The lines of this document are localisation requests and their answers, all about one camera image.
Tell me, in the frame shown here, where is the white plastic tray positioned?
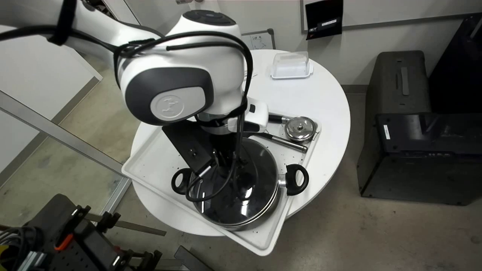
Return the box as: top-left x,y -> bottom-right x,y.
122,127 -> 320,257

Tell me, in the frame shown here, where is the clear plastic container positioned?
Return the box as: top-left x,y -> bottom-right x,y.
270,53 -> 314,80

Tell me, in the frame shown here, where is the black wall holder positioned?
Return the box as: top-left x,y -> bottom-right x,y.
305,0 -> 344,40

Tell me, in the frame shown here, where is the black equipment case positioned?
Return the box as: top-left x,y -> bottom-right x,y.
357,52 -> 482,207

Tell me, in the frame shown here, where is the black cooking pot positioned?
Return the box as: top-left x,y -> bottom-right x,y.
171,139 -> 311,231

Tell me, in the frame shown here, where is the round white table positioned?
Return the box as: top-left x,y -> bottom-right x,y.
131,50 -> 351,237

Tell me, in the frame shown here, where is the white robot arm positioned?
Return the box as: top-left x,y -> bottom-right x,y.
0,0 -> 253,129

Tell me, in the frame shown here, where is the round glass lid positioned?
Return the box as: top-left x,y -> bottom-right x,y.
193,139 -> 280,230

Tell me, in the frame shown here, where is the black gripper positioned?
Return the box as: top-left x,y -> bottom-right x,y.
163,121 -> 235,174

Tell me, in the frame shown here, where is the steel measuring cup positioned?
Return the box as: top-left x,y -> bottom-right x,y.
268,114 -> 318,144

